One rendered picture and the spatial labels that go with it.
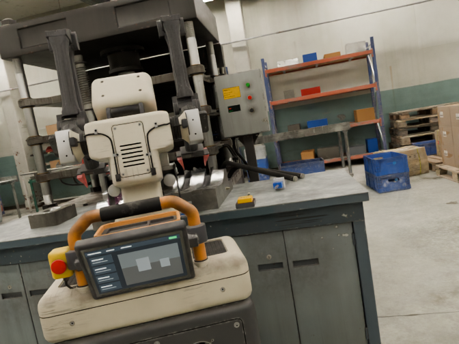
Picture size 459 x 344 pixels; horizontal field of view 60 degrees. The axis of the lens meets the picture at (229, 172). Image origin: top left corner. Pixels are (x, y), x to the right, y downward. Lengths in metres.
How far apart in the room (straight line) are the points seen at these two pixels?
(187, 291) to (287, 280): 0.83
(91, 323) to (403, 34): 8.19
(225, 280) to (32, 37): 2.23
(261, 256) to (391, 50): 7.23
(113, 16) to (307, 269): 1.84
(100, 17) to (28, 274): 1.53
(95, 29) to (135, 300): 1.96
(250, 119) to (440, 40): 6.68
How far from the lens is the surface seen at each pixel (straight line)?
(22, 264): 2.20
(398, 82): 8.64
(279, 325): 1.92
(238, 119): 2.58
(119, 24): 2.67
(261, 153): 7.52
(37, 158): 2.93
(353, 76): 8.51
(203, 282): 1.07
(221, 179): 1.97
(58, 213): 2.23
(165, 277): 1.04
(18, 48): 2.96
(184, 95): 1.56
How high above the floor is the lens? 1.15
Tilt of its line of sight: 7 degrees down
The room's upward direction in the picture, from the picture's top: 10 degrees counter-clockwise
